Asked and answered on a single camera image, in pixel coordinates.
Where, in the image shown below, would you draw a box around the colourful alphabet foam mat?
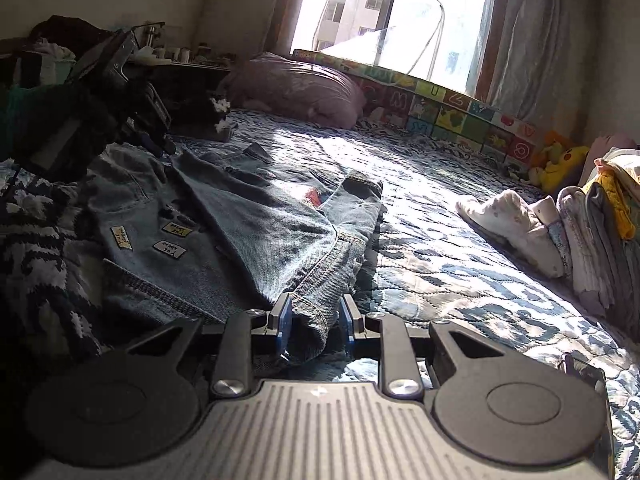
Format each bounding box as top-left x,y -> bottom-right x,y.
293,49 -> 546,174

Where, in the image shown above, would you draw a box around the black folded clothes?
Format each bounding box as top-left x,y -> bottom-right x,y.
166,92 -> 235,142

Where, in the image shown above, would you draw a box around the blue denim jacket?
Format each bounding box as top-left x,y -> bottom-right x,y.
80,144 -> 382,364

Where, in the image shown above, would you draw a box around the cluttered bedside shelf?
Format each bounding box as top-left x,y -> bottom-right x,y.
130,21 -> 238,73

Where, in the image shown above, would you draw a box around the pink pillow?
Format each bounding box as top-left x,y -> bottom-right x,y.
219,52 -> 366,129

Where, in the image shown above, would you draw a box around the yellow plush toy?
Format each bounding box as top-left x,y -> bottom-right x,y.
528,131 -> 589,196

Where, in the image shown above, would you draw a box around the white baby garment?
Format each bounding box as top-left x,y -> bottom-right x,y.
456,190 -> 572,278

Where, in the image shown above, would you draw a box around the blue white patterned quilt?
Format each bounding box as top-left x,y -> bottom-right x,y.
1,110 -> 639,479

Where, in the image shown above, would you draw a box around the grey window curtain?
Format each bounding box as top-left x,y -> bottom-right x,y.
466,0 -> 600,136

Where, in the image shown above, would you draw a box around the stack of folded clothes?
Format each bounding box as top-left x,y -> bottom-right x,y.
556,148 -> 639,340

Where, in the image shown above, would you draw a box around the black smartphone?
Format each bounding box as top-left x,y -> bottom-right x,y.
559,353 -> 608,398

